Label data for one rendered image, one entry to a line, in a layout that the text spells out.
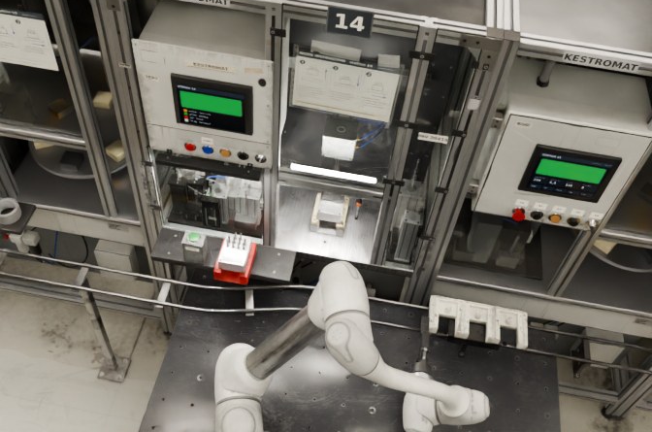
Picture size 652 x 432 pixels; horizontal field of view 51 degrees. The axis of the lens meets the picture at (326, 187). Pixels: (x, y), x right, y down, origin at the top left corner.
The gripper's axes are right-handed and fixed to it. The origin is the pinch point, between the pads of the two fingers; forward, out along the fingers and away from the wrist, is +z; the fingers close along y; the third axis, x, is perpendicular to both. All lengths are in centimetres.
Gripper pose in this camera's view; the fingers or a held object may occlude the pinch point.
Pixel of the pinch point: (424, 325)
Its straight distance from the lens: 261.5
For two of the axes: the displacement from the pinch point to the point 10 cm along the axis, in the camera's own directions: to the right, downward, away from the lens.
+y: 0.7, -6.4, -7.6
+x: -9.8, -1.7, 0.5
